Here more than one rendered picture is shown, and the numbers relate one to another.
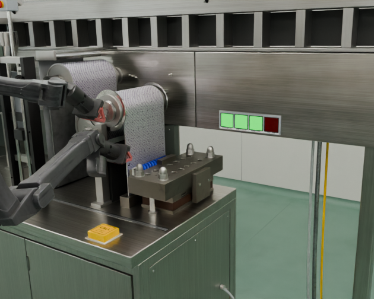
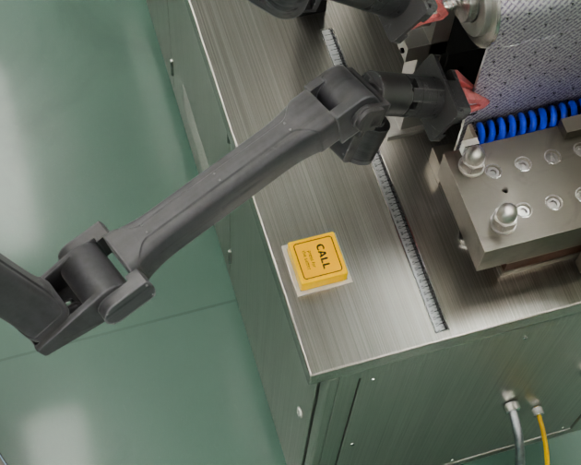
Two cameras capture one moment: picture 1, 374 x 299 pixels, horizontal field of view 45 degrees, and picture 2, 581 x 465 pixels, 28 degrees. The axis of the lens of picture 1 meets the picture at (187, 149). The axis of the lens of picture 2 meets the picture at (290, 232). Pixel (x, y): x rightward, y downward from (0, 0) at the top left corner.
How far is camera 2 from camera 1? 1.11 m
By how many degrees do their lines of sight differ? 54
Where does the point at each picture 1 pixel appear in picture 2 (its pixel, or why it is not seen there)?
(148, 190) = (461, 219)
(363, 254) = not seen: outside the picture
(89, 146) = (326, 139)
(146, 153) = (546, 89)
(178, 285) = (444, 383)
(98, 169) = (352, 155)
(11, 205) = (44, 327)
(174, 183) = (520, 246)
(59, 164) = (207, 208)
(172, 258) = (437, 363)
